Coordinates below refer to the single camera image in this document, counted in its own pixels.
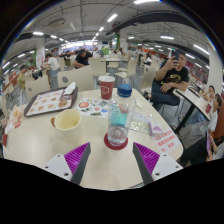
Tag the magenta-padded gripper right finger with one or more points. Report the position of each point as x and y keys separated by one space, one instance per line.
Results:
x=164 y=165

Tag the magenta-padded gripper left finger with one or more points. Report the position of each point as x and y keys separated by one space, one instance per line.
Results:
x=57 y=165

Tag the clear blue-capped water bottle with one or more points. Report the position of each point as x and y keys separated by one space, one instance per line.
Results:
x=120 y=116

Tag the white card with red text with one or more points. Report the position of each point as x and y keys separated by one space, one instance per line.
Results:
x=166 y=141

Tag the small purple packet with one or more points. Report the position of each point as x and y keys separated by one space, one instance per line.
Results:
x=155 y=127

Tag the clear plastic packet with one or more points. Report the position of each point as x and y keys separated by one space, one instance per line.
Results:
x=140 y=122

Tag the flat round red coaster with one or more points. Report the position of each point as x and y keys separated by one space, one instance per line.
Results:
x=115 y=147

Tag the person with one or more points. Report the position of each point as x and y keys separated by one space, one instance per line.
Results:
x=53 y=65
x=83 y=59
x=213 y=126
x=22 y=78
x=171 y=80

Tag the brown food tray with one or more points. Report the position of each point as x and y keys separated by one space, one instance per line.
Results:
x=46 y=103

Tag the crumpled food wrapper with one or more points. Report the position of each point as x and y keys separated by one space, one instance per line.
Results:
x=16 y=116

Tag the printed sticker sheet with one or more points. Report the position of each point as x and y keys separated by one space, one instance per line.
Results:
x=91 y=107

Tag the cream neighbouring table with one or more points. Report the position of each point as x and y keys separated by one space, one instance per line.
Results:
x=193 y=100

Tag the crumpled white napkin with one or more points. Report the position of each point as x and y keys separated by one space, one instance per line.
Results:
x=69 y=88

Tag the cream chair with round hole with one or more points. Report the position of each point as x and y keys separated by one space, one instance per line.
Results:
x=78 y=78
x=38 y=87

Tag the red paper cup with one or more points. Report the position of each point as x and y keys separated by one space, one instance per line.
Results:
x=106 y=89

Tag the ceiling air conditioner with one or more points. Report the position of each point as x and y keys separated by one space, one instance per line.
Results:
x=56 y=22

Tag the ceiling lights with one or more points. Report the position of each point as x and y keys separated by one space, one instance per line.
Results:
x=111 y=17

